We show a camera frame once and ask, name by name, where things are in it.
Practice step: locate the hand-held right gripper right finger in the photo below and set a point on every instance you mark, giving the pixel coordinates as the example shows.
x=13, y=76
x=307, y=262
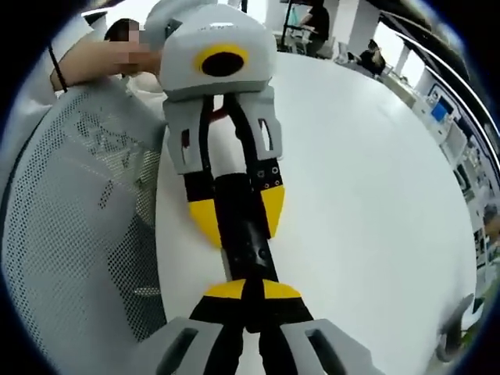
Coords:
x=297, y=343

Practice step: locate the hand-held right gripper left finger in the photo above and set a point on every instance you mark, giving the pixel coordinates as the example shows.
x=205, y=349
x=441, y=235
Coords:
x=203, y=336

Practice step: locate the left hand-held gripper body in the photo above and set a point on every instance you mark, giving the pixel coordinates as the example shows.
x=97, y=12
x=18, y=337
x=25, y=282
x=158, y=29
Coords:
x=234, y=35

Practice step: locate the black remote control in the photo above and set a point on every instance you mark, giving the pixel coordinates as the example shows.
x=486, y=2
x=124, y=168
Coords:
x=250, y=250

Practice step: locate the person's head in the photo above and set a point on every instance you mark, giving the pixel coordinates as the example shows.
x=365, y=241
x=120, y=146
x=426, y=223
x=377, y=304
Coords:
x=117, y=29

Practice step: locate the grey mesh office chair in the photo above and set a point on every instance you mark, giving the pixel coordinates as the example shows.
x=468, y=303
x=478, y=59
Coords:
x=58, y=215

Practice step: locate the blue box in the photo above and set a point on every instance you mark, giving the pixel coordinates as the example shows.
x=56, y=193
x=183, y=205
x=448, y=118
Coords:
x=440, y=109

